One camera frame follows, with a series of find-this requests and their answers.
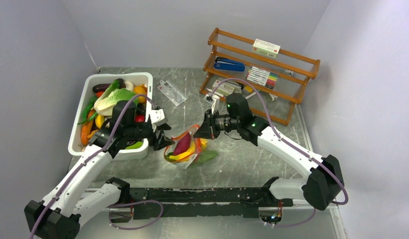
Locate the white green box lower shelf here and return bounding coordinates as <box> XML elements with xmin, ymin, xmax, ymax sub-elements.
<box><xmin>215</xmin><ymin>82</ymin><xmax>236</xmax><ymax>97</ymax></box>

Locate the green capped marker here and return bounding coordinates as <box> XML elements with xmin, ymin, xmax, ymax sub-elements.
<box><xmin>245</xmin><ymin>91</ymin><xmax>259</xmax><ymax>100</ymax></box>

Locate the orange bell pepper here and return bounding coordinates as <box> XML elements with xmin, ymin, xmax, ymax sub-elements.
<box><xmin>133</xmin><ymin>85</ymin><xmax>147</xmax><ymax>104</ymax></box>

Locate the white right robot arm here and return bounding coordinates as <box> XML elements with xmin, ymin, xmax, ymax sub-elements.
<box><xmin>194</xmin><ymin>93</ymin><xmax>344</xmax><ymax>211</ymax></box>

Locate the white green box top shelf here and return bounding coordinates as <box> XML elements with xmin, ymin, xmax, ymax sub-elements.
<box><xmin>252</xmin><ymin>39</ymin><xmax>280</xmax><ymax>59</ymax></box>

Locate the yellow banana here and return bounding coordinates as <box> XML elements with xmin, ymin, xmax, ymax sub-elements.
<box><xmin>169</xmin><ymin>141</ymin><xmax>195</xmax><ymax>161</ymax></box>

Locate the white correction tape dispenser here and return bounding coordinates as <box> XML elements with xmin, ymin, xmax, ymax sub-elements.
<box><xmin>231</xmin><ymin>83</ymin><xmax>243</xmax><ymax>94</ymax></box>

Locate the coloured marker set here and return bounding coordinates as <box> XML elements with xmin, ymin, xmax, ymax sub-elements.
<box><xmin>246</xmin><ymin>66</ymin><xmax>278</xmax><ymax>90</ymax></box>

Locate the green white cabbage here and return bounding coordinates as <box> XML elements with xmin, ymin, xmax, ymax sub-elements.
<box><xmin>93</xmin><ymin>87</ymin><xmax>135</xmax><ymax>116</ymax></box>

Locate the wooden desk shelf rack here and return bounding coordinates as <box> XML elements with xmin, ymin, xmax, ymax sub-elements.
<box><xmin>199</xmin><ymin>27</ymin><xmax>321</xmax><ymax>125</ymax></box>

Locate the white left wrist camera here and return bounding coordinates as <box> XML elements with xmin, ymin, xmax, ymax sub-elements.
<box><xmin>148</xmin><ymin>109</ymin><xmax>167</xmax><ymax>127</ymax></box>

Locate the white green box shelf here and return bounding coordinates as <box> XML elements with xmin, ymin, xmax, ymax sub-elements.
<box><xmin>252</xmin><ymin>39</ymin><xmax>280</xmax><ymax>59</ymax></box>
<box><xmin>215</xmin><ymin>82</ymin><xmax>236</xmax><ymax>97</ymax></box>

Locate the red apple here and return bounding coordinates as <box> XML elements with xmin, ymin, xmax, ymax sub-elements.
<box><xmin>135</xmin><ymin>115</ymin><xmax>145</xmax><ymax>122</ymax></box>

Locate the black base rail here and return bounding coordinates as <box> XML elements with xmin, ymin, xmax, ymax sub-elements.
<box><xmin>102</xmin><ymin>179</ymin><xmax>294</xmax><ymax>220</ymax></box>

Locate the white plastic bin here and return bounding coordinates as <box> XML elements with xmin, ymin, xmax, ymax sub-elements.
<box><xmin>68</xmin><ymin>72</ymin><xmax>153</xmax><ymax>160</ymax></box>

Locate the blue stapler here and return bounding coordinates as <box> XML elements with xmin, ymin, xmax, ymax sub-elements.
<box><xmin>213</xmin><ymin>57</ymin><xmax>245</xmax><ymax>72</ymax></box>

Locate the dark eggplant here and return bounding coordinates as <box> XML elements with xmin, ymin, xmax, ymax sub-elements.
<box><xmin>92</xmin><ymin>78</ymin><xmax>126</xmax><ymax>93</ymax></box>

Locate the purple sweet potato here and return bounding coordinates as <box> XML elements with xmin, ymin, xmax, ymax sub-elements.
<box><xmin>173</xmin><ymin>132</ymin><xmax>191</xmax><ymax>155</ymax></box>

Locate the packaged protractor ruler set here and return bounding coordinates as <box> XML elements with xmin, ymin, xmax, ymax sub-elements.
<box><xmin>157</xmin><ymin>80</ymin><xmax>188</xmax><ymax>107</ymax></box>

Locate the yellow sticky note block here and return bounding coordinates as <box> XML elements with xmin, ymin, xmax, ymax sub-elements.
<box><xmin>243</xmin><ymin>86</ymin><xmax>254</xmax><ymax>94</ymax></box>

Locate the white mushroom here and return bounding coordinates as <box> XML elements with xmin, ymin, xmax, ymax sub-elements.
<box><xmin>124</xmin><ymin>81</ymin><xmax>135</xmax><ymax>92</ymax></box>

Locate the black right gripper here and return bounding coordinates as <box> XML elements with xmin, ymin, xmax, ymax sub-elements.
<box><xmin>193</xmin><ymin>108</ymin><xmax>240</xmax><ymax>140</ymax></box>

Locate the green chili pepper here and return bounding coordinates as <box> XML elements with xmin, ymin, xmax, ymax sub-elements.
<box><xmin>77</xmin><ymin>95</ymin><xmax>98</xmax><ymax>125</ymax></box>

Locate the clear zip top bag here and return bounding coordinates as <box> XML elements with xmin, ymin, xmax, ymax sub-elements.
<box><xmin>163</xmin><ymin>124</ymin><xmax>219</xmax><ymax>169</ymax></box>

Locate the green romaine lettuce leaf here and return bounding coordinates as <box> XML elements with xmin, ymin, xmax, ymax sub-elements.
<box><xmin>164</xmin><ymin>150</ymin><xmax>219</xmax><ymax>164</ymax></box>

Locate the orange carrot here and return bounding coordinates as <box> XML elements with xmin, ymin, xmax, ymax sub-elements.
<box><xmin>80</xmin><ymin>110</ymin><xmax>95</xmax><ymax>146</ymax></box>

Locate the yellow lemon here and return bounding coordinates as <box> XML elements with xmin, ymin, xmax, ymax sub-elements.
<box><xmin>200</xmin><ymin>138</ymin><xmax>208</xmax><ymax>149</ymax></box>

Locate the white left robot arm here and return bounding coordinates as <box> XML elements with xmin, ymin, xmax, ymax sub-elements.
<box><xmin>24</xmin><ymin>101</ymin><xmax>174</xmax><ymax>239</ymax></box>

